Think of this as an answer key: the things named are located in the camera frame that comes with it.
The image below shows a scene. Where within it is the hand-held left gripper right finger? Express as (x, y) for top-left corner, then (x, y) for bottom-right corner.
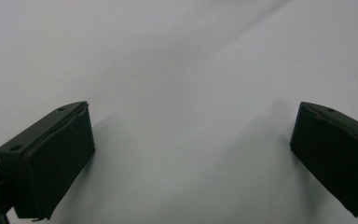
(289, 101), (358, 218)

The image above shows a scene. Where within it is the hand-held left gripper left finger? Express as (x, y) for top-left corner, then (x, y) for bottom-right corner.
(0, 101), (96, 221)

